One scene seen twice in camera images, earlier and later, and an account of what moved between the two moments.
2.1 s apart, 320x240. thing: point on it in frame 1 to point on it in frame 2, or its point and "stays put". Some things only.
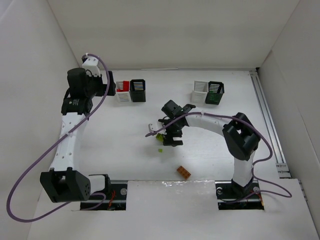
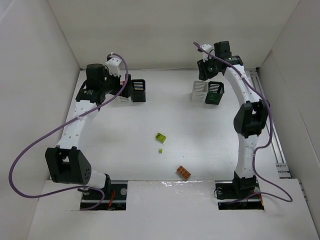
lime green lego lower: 160,137 stays put
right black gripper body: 171,136 to 202,70
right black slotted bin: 215,91 stays put
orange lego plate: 185,173 stays put
